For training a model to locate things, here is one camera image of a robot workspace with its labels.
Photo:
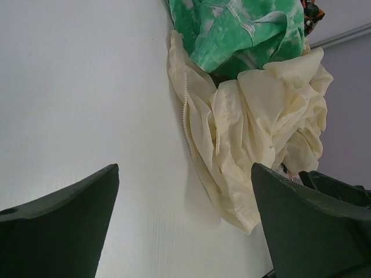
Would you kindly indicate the pink navy floral cloth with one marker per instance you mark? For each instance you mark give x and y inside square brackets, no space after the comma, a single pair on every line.
[282,170]

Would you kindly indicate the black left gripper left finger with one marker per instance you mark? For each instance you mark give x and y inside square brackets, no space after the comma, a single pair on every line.
[61,234]

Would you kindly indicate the aluminium frame post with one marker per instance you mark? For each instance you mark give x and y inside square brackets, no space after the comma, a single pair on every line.
[351,35]

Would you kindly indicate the cream yellow cloth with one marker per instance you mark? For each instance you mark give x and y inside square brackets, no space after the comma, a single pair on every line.
[273,116]

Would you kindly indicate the orange black patterned cloth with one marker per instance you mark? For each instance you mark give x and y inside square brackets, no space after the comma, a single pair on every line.
[312,15]

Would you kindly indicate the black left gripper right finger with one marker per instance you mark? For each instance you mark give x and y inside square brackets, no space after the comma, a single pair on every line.
[317,228]

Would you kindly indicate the green white tie-dye cloth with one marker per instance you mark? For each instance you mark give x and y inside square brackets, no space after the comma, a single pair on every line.
[227,37]

